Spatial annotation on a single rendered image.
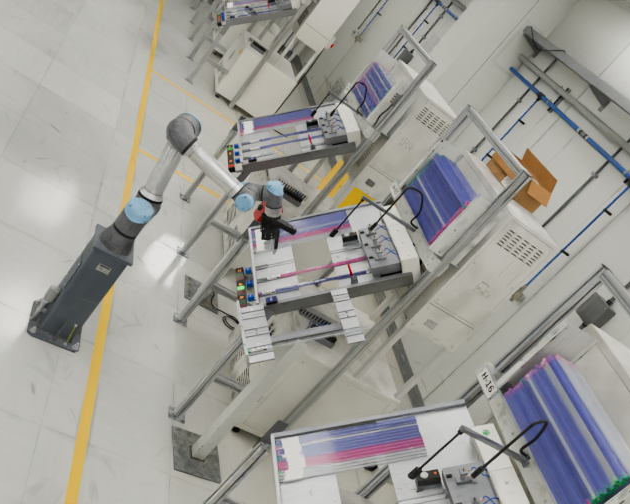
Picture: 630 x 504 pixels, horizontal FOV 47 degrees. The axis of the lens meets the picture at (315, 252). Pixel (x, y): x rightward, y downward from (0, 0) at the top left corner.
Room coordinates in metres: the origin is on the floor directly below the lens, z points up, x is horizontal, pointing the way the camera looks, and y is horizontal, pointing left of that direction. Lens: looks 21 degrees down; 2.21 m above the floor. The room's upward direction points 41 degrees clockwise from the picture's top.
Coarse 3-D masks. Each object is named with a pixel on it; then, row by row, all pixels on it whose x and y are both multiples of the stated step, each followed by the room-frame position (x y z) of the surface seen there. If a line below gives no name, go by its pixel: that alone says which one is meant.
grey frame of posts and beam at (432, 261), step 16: (464, 112) 3.73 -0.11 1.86; (432, 144) 3.76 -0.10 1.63; (528, 176) 3.09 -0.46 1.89; (512, 192) 3.09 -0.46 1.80; (400, 208) 3.53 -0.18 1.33; (496, 208) 3.07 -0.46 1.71; (480, 224) 3.07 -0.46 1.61; (240, 240) 3.51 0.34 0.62; (416, 240) 3.25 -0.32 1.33; (464, 240) 3.07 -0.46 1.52; (432, 256) 3.09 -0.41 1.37; (448, 256) 3.07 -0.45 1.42; (224, 272) 3.52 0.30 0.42; (320, 272) 3.75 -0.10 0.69; (432, 272) 3.07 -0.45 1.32; (208, 288) 3.51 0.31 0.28; (416, 288) 3.07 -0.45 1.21; (192, 304) 3.51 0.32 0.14; (400, 304) 3.07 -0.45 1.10; (384, 320) 3.07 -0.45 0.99; (240, 336) 2.85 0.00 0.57; (368, 336) 3.07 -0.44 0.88; (224, 352) 2.87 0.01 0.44; (352, 352) 3.08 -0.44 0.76; (336, 368) 3.08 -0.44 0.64; (208, 384) 2.86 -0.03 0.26; (192, 400) 2.85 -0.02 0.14; (176, 416) 2.85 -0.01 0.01; (288, 416) 3.09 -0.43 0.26
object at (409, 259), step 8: (392, 208) 3.49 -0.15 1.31; (384, 216) 3.42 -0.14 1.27; (392, 224) 3.35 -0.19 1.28; (400, 224) 3.35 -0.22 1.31; (392, 232) 3.29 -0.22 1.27; (400, 232) 3.28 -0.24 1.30; (392, 240) 3.23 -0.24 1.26; (400, 240) 3.22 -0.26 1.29; (408, 240) 3.22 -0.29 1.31; (400, 248) 3.16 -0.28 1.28; (408, 248) 3.16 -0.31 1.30; (400, 256) 3.10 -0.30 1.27; (408, 256) 3.10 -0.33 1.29; (416, 256) 3.10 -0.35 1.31; (408, 264) 3.09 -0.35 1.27; (416, 264) 3.10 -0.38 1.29; (416, 272) 3.11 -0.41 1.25; (416, 280) 3.13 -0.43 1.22
